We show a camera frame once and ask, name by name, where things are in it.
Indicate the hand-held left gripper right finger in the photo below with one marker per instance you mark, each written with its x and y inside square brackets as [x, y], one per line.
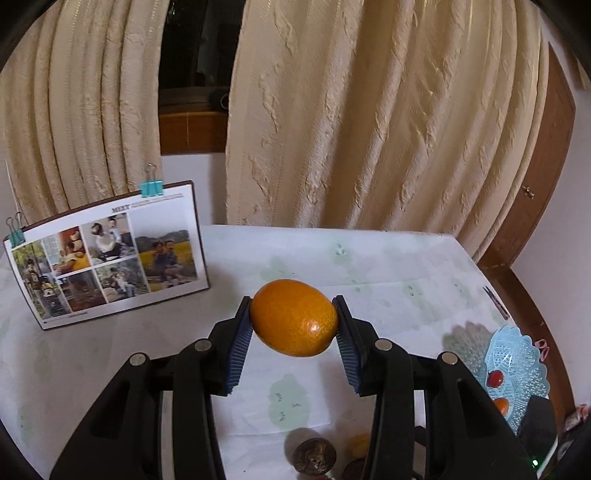
[347, 357]

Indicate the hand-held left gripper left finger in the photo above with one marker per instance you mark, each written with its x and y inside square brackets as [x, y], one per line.
[238, 355]

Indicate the light blue plastic basket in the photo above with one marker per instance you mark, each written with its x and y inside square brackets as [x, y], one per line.
[521, 369]

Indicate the large oval orange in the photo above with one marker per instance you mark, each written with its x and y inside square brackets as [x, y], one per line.
[291, 318]

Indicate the round yellow-orange orange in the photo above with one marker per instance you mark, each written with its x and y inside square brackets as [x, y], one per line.
[358, 445]

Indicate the dark brown passion fruit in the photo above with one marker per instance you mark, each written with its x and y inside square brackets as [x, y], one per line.
[354, 470]
[315, 456]

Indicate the small orange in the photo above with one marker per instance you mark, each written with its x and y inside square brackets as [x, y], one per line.
[501, 405]

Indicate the red cherry tomato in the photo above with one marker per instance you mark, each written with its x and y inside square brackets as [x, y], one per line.
[495, 378]

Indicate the white printed tablecloth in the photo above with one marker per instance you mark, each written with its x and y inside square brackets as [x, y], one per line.
[286, 258]

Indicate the photo collage board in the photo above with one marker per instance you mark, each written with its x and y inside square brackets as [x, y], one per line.
[111, 258]

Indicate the teal binder clip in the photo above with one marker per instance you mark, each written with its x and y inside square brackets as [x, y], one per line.
[151, 187]
[16, 235]

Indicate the metal door knob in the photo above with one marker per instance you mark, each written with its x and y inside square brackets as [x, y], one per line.
[528, 191]

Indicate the wide cream curtain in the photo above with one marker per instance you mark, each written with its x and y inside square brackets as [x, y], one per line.
[378, 120]

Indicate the brown wooden door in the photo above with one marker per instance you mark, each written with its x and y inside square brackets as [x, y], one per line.
[540, 184]

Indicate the narrow cream curtain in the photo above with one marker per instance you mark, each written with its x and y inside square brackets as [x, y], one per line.
[74, 115]

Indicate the dark window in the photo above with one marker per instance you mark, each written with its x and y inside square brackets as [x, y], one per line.
[194, 50]

